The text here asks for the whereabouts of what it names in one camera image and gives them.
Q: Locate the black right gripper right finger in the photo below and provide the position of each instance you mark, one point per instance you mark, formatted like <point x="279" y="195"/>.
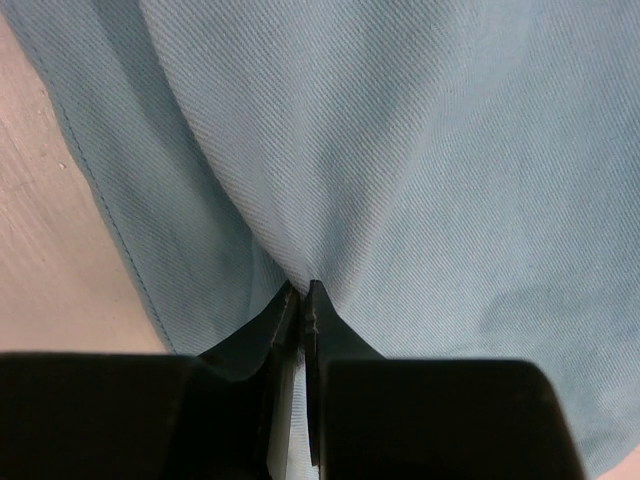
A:
<point x="370" y="417"/>

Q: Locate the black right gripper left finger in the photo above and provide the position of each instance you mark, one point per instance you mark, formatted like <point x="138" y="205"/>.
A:
<point x="223" y="414"/>

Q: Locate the light blue trousers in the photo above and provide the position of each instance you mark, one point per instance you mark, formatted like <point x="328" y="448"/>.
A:
<point x="462" y="176"/>

